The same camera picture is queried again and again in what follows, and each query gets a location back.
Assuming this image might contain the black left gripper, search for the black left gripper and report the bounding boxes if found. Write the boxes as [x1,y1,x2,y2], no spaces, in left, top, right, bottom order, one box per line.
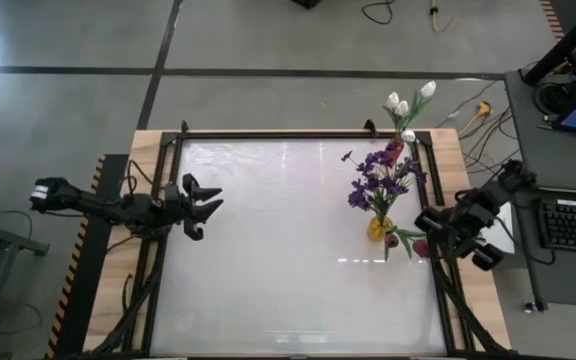
[161,173,224,242]

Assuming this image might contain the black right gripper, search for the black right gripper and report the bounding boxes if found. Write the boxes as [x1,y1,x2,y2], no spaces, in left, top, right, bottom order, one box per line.
[414,199,505,272]

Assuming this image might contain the red artificial tulip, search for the red artificial tulip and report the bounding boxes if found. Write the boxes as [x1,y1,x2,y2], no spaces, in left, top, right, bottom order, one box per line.
[395,227,432,261]
[382,227,404,264]

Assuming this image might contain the yellow glass vase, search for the yellow glass vase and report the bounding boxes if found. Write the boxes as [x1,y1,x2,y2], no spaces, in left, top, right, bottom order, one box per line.
[366,215,395,244]

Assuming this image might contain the red glass vase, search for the red glass vase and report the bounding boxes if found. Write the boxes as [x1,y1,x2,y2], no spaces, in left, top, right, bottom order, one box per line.
[386,138,405,164]

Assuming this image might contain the white paper sheet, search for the white paper sheet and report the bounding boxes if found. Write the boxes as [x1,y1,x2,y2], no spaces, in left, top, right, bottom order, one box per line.
[487,202,517,255]

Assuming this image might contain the light wooden base board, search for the light wooden base board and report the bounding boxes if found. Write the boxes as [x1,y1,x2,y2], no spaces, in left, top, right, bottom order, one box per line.
[81,128,513,354]

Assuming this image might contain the black desk leg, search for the black desk leg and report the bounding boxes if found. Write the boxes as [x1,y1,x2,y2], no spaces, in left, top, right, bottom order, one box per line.
[511,199,549,314]

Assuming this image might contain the grey desk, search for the grey desk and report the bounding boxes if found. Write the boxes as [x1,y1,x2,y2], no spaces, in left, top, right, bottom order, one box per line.
[510,187,576,309]
[503,69,576,194]

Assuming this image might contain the black keyboard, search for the black keyboard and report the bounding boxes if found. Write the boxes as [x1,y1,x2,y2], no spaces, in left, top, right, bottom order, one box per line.
[539,197,576,256]

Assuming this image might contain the black beam with hazard stripes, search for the black beam with hazard stripes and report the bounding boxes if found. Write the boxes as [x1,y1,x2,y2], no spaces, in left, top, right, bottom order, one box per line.
[45,153,130,360]

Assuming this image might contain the yellow power plug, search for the yellow power plug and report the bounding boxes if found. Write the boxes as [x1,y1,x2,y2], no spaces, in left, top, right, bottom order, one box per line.
[457,100,494,137]

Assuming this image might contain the grey metal stand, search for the grey metal stand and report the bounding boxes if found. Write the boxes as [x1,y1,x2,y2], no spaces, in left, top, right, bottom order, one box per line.
[0,199,52,360]

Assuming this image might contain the orange striped tape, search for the orange striped tape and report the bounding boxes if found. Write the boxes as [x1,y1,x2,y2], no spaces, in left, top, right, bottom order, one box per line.
[539,0,567,41]

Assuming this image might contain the black floor cable bundle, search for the black floor cable bundle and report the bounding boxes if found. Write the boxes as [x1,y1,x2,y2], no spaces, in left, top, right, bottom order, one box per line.
[460,107,522,181]

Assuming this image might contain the white floor cable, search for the white floor cable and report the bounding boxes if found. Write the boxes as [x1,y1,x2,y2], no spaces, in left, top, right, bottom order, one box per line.
[436,79,499,129]

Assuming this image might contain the coiled black cable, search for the coiled black cable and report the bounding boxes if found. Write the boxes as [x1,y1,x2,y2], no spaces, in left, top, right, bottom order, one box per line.
[532,79,576,117]

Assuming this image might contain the black rig post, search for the black rig post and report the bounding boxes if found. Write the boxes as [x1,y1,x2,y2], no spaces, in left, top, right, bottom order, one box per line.
[521,0,576,87]

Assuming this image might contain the yellow floor cable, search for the yellow floor cable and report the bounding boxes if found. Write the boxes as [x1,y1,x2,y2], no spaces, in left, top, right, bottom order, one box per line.
[428,0,457,34]

